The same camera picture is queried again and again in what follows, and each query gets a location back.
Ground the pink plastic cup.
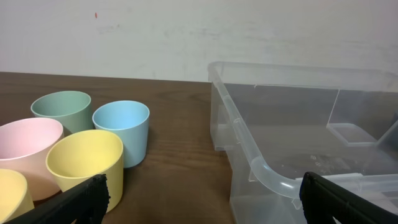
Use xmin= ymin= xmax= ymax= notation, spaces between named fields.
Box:
xmin=1 ymin=118 xmax=64 ymax=201

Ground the blue plastic cup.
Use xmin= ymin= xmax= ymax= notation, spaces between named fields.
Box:
xmin=92 ymin=100 xmax=150 ymax=168

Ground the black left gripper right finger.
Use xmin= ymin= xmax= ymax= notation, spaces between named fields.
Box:
xmin=299 ymin=172 xmax=397 ymax=224

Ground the clear plastic storage bin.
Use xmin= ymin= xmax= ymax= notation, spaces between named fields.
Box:
xmin=208 ymin=62 xmax=397 ymax=223

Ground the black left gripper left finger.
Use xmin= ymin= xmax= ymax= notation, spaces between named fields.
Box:
xmin=7 ymin=174 xmax=110 ymax=224

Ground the green plastic cup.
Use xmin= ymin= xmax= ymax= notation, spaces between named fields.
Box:
xmin=30 ymin=91 xmax=94 ymax=136

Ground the yellow plastic cup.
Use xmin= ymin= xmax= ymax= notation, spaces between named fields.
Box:
xmin=1 ymin=169 xmax=34 ymax=223
xmin=45 ymin=129 xmax=124 ymax=212

